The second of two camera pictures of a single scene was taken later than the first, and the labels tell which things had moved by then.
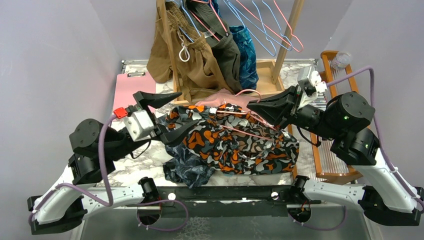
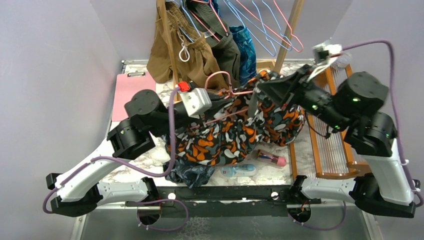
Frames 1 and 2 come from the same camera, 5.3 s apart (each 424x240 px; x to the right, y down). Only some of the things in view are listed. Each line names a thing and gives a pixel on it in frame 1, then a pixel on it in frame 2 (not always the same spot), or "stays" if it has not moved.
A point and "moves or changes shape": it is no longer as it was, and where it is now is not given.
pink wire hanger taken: (254, 116) -> (231, 93)
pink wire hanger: (272, 29) stays
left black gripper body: (155, 134) -> (205, 116)
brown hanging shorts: (197, 70) stays
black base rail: (176, 201) stays
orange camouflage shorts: (233, 140) moves or changes shape
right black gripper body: (306, 115) -> (305, 94)
